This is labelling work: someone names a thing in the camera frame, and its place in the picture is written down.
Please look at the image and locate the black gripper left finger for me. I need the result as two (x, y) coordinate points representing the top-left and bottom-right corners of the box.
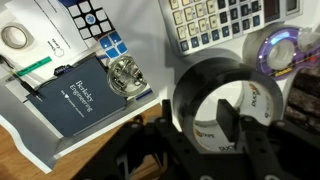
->
(71, 98), (218, 180)

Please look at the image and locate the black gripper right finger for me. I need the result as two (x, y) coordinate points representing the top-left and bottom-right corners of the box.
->
(216, 99), (320, 180)

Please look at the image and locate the black masking tape roll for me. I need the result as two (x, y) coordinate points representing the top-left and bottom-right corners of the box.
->
(172, 57), (284, 153)

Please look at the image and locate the white open drawer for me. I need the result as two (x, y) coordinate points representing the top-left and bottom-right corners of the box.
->
(0, 0), (161, 174)

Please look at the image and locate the small beige tape roll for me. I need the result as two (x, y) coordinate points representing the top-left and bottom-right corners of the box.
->
(0, 22), (35, 50)

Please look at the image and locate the navy Berkeley Engineering notebook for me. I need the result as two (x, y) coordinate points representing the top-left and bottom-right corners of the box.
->
(26, 55), (128, 138)

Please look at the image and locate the small black printed box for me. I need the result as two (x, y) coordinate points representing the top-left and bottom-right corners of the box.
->
(54, 64), (75, 76)

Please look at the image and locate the beige desk calculator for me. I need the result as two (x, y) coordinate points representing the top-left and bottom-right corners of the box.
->
(159, 0), (304, 56)

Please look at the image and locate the green marker pen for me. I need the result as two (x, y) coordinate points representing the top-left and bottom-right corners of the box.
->
(16, 55), (54, 77)

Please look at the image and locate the Rubik's cube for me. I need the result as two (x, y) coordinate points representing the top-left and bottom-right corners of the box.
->
(58, 0), (129, 61)

